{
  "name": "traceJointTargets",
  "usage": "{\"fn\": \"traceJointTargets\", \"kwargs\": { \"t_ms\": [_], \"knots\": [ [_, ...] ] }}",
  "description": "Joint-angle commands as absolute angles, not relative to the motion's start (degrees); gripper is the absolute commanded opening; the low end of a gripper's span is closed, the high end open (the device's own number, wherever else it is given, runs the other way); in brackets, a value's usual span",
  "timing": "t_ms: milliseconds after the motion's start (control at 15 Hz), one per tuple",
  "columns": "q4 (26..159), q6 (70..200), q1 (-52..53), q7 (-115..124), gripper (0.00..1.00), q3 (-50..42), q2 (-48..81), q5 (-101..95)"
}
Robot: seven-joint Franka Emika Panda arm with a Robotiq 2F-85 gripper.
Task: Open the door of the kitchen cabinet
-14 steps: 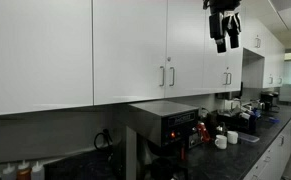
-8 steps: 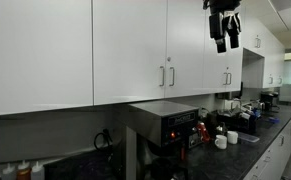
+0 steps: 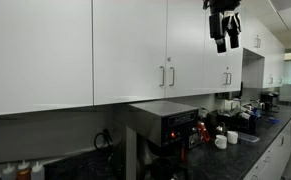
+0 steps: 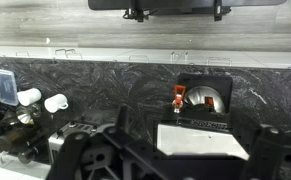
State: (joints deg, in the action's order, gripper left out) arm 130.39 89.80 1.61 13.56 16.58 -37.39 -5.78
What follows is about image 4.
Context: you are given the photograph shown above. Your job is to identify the white mug with handle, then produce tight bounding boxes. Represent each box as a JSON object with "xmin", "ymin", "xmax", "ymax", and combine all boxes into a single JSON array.
[{"xmin": 44, "ymin": 94, "xmax": 68, "ymax": 113}]

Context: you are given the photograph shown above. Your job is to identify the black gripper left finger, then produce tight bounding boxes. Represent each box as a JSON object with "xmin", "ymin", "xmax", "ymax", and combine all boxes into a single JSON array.
[{"xmin": 103, "ymin": 106, "xmax": 172, "ymax": 180}]

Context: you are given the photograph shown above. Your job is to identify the white mug near lid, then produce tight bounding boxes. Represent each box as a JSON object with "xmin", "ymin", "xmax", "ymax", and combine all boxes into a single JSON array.
[{"xmin": 17, "ymin": 88, "xmax": 42, "ymax": 106}]

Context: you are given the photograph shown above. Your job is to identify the clear plastic container lid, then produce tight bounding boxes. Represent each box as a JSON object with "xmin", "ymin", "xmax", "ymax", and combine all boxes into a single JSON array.
[{"xmin": 0, "ymin": 69, "xmax": 18, "ymax": 106}]

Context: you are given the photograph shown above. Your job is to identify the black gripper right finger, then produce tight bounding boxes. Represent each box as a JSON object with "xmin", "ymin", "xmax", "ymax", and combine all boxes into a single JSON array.
[{"xmin": 241, "ymin": 127, "xmax": 291, "ymax": 180}]

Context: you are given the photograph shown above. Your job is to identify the white base cabinet drawers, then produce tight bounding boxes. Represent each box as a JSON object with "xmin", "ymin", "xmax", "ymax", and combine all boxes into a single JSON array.
[{"xmin": 0, "ymin": 46, "xmax": 291, "ymax": 69}]

